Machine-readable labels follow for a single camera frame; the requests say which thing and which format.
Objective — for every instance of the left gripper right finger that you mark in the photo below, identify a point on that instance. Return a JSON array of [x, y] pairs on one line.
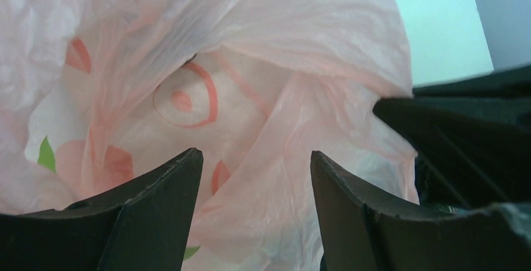
[[366, 228]]

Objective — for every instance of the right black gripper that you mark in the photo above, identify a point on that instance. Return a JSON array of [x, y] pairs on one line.
[[471, 151]]

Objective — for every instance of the pink plastic bag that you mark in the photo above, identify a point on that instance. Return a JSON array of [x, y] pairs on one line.
[[97, 92]]

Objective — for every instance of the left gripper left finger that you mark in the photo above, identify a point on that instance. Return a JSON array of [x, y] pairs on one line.
[[142, 224]]

